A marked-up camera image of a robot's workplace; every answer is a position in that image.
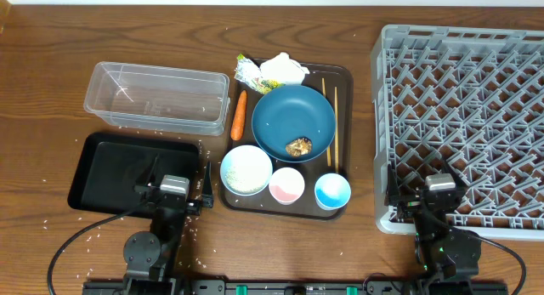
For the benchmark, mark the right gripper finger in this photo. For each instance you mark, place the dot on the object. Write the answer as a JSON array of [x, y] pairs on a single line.
[[393, 192], [446, 168]]

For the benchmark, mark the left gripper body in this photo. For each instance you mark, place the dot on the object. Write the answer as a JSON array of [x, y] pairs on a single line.
[[153, 201]]

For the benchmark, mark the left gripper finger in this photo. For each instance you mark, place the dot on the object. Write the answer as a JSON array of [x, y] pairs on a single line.
[[207, 188], [149, 175]]

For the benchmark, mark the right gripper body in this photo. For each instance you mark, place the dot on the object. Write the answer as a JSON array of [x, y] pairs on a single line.
[[416, 201]]

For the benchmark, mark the blue white cup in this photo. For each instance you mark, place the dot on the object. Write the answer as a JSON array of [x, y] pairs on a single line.
[[332, 191]]

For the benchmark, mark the pink white cup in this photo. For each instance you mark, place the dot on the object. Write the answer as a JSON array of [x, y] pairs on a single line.
[[286, 185]]

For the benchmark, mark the brown food scrap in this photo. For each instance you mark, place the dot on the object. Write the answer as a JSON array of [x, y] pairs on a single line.
[[299, 147]]

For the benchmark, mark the dark blue plate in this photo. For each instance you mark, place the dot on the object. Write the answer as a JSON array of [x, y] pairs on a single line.
[[289, 113]]

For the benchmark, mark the green yellow snack wrapper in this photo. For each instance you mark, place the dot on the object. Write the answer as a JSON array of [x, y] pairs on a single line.
[[248, 72]]

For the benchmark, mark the white napkin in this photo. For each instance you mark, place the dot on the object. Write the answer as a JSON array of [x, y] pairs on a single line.
[[284, 70]]

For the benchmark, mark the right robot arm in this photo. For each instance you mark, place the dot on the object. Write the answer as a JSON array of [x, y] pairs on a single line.
[[450, 257]]

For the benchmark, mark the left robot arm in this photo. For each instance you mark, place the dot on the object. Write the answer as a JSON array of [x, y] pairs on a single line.
[[150, 255]]

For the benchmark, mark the black waste tray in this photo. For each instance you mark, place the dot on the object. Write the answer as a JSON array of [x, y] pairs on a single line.
[[110, 165]]

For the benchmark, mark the grey dishwasher rack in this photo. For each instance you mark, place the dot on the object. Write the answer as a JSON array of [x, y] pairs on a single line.
[[472, 97]]

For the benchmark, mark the light blue rice bowl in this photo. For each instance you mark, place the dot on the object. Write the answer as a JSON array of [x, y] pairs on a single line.
[[246, 170]]

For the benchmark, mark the orange carrot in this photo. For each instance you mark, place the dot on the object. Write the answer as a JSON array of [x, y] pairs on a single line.
[[238, 124]]

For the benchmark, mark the right wooden chopstick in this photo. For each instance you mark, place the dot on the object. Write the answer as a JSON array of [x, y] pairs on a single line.
[[336, 140]]

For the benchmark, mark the wooden chopstick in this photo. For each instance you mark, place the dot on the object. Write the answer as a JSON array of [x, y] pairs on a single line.
[[327, 123], [336, 140]]

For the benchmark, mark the clear plastic bin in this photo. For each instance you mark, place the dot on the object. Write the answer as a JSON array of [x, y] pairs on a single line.
[[159, 98]]

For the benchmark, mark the left wooden chopstick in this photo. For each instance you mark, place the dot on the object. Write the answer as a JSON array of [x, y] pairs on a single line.
[[327, 123]]

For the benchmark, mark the brown serving tray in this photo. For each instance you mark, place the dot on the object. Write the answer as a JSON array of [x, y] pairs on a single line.
[[306, 206]]

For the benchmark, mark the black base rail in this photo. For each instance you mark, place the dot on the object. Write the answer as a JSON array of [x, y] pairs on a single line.
[[219, 287]]

